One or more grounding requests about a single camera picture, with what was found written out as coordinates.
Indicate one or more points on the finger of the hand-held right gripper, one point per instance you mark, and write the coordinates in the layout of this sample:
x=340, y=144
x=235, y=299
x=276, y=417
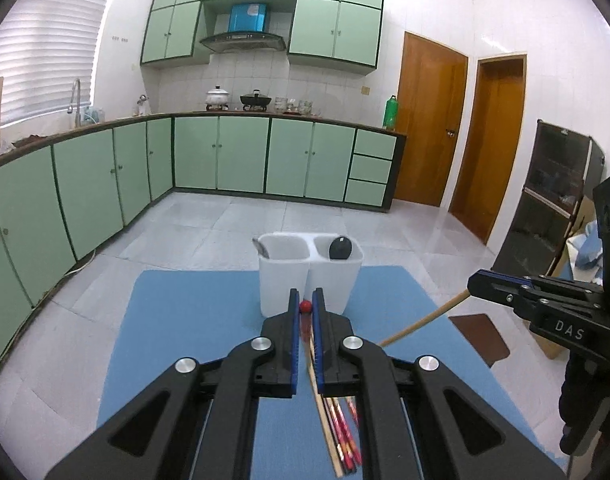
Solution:
x=490, y=285

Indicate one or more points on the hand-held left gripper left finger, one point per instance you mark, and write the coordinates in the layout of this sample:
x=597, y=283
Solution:
x=295, y=340

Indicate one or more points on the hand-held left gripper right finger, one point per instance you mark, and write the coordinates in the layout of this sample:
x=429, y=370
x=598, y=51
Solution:
x=318, y=340

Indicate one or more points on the red-tipped wooden utensil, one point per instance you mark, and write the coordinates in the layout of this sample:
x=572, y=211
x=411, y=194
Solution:
x=305, y=306

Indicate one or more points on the white two-compartment utensil holder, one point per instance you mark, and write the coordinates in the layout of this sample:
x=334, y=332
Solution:
x=285, y=280

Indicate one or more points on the long wooden stick utensil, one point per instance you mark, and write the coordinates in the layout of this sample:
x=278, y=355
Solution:
x=425, y=321

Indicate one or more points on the black spoon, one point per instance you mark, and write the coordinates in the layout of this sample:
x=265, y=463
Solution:
x=340, y=248

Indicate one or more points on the red patterned chopstick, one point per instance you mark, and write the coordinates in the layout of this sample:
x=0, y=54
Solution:
x=339, y=440
x=349, y=432

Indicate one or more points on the metal spoon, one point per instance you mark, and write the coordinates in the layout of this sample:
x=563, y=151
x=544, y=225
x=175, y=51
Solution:
x=260, y=247

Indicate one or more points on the brown board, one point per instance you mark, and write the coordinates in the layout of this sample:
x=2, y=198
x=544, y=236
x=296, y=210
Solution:
x=477, y=337

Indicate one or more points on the blue cloth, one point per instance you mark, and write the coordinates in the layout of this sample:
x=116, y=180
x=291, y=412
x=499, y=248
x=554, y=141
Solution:
x=585, y=250

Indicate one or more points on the blue table mat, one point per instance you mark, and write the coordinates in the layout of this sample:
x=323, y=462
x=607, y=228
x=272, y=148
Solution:
x=195, y=320

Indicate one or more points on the black glass-front cabinet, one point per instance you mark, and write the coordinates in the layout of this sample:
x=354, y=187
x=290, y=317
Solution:
x=545, y=185

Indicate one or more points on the cardboard box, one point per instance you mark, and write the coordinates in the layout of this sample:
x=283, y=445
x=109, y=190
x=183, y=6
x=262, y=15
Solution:
x=580, y=212

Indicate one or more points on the plain wooden door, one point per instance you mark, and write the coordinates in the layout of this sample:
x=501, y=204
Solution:
x=490, y=150

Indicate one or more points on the wooden door with knob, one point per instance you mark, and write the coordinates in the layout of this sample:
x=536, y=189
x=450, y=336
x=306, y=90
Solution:
x=425, y=125

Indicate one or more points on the green plastic bottle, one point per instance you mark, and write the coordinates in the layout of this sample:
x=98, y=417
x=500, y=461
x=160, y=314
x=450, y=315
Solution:
x=390, y=112

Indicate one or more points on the clear glass jar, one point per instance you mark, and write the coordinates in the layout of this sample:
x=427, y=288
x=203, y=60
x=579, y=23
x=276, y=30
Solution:
x=305, y=107
x=280, y=104

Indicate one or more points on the black wok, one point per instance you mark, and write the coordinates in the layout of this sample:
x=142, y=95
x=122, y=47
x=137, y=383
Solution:
x=256, y=100

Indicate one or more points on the green base cabinets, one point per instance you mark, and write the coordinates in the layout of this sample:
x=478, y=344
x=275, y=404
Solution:
x=85, y=200

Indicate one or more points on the white cooking pot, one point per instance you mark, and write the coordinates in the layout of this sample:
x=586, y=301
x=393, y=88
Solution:
x=217, y=97

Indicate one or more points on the blue-wrapped range hood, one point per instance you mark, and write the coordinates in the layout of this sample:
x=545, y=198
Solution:
x=249, y=17

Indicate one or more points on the metal kitchen faucet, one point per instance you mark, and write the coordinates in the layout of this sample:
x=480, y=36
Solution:
x=76, y=95

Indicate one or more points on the white window blind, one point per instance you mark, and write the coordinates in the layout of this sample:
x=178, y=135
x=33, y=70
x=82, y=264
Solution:
x=50, y=35

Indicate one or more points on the green wall cabinets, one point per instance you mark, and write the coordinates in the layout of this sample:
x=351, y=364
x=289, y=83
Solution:
x=325, y=30

